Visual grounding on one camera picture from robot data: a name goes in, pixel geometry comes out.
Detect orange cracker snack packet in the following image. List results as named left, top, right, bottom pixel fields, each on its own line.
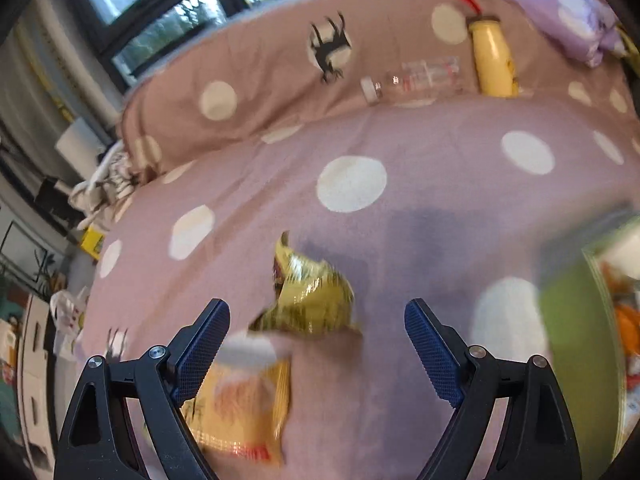
left=181, top=330, right=291, bottom=465

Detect gold snack bag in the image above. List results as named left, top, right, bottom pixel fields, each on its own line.
left=248, top=231, right=359, bottom=336

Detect white plastic bag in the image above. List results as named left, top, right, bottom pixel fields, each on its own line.
left=49, top=286, right=90, bottom=361

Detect green storage box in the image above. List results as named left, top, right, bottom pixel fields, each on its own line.
left=539, top=218, right=639, bottom=479

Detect orange snack pack in box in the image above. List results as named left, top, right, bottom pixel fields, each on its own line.
left=600, top=260, right=639, bottom=382

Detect small yellow box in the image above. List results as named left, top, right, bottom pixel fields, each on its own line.
left=80, top=226, right=105, bottom=261

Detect white patterned cloth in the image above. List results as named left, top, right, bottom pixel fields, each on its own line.
left=68, top=140, right=139, bottom=233

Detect white paper roll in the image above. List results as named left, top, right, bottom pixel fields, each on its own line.
left=55, top=118, right=105, bottom=180

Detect pink polka dot bedsheet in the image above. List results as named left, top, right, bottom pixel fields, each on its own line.
left=74, top=91, right=640, bottom=480

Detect yellow bottle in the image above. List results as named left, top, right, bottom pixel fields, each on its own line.
left=466, top=15, right=520, bottom=98

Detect clear plastic bottle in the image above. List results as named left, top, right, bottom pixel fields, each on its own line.
left=360, top=56, right=462, bottom=104

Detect brown polka dot pillow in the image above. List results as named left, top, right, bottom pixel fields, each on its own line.
left=119, top=0, right=639, bottom=186

